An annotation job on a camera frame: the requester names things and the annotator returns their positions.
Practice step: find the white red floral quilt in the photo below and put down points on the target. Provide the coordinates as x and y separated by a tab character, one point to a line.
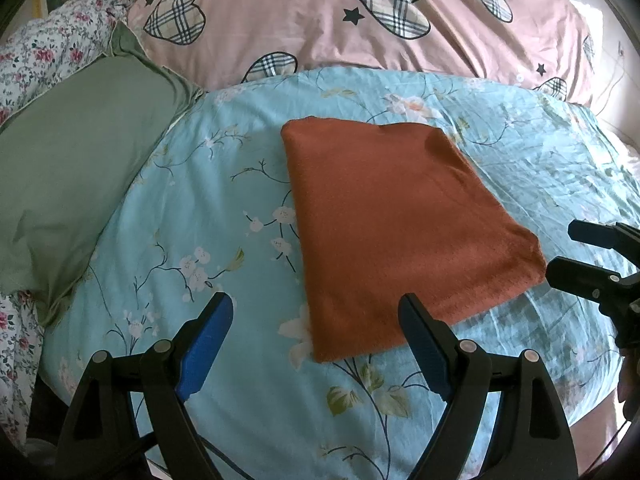
50	40

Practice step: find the rust orange shirt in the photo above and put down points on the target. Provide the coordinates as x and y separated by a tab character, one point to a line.
400	220

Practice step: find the pink plaid-heart pillow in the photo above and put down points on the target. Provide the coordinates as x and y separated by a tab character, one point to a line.
310	20

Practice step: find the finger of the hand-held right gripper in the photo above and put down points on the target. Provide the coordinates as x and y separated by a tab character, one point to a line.
575	275
595	234

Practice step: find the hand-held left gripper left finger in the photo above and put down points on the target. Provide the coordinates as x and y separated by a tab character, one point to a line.
210	345

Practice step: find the green pillow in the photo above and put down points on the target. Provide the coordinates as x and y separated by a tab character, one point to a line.
75	160

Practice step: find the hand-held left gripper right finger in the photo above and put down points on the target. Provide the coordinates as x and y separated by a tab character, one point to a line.
425	355

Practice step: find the light blue floral blanket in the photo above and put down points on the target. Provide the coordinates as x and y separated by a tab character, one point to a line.
225	260

